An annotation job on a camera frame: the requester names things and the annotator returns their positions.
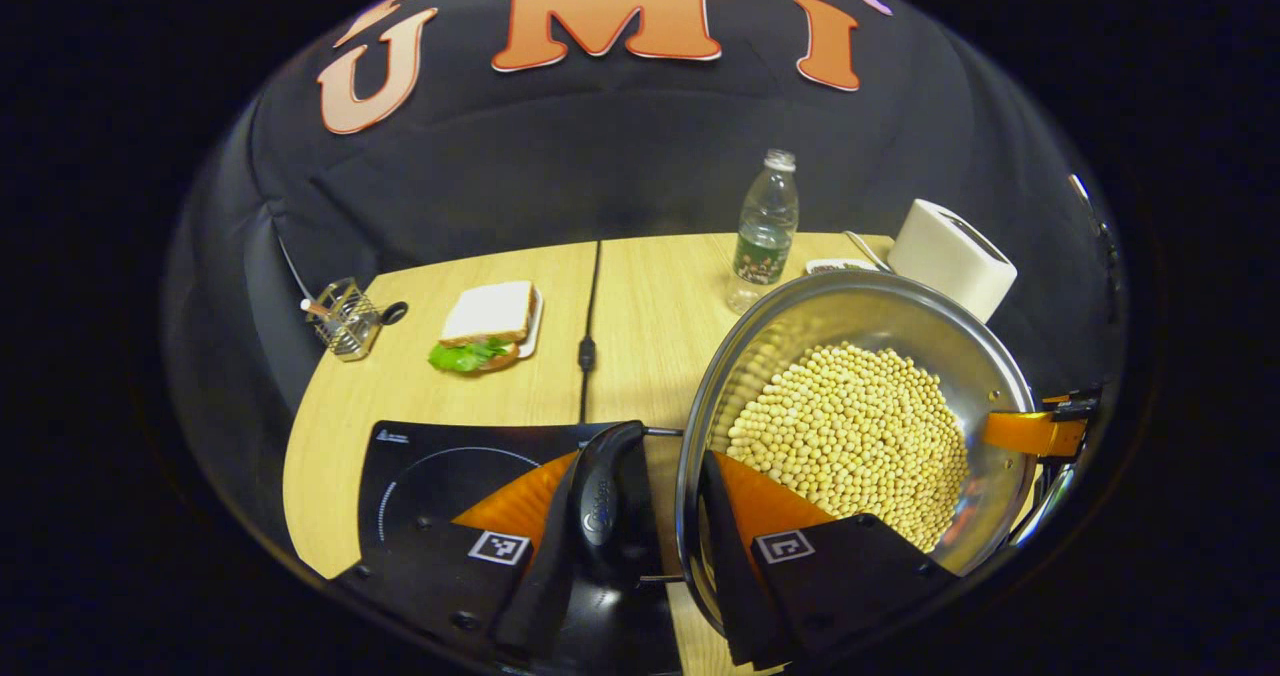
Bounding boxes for wire mesh basket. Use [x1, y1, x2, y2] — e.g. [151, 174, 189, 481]
[303, 276, 384, 362]

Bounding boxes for steel pot with black handle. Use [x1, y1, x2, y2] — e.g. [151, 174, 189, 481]
[572, 269, 1079, 657]

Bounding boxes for sandwich with lettuce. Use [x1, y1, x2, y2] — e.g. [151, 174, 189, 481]
[428, 279, 536, 374]

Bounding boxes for black induction cooktop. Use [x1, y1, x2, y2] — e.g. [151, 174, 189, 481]
[355, 419, 686, 676]

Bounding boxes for small white plate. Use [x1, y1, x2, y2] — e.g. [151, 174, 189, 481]
[515, 286, 546, 360]

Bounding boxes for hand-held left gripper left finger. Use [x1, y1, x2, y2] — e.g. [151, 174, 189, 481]
[333, 451, 586, 662]

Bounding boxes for white spoon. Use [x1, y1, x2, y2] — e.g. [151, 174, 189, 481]
[843, 230, 893, 273]

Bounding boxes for white toaster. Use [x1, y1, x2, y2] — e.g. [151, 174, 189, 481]
[887, 198, 1019, 324]

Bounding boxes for pile of soybeans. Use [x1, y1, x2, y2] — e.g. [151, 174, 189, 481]
[725, 341, 971, 554]

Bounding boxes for black power cable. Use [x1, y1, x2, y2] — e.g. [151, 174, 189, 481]
[578, 239, 603, 425]

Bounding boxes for black backdrop cloth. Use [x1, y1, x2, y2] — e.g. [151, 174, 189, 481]
[165, 0, 1126, 477]

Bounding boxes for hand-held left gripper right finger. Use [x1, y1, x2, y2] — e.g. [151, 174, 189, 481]
[697, 449, 961, 671]

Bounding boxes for clear plastic water bottle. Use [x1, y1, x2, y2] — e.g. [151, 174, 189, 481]
[727, 148, 801, 315]

